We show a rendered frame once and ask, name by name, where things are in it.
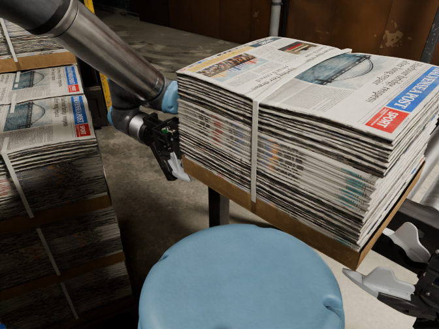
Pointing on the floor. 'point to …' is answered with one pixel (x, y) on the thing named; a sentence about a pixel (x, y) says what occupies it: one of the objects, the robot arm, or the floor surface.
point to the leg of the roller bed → (217, 209)
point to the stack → (55, 138)
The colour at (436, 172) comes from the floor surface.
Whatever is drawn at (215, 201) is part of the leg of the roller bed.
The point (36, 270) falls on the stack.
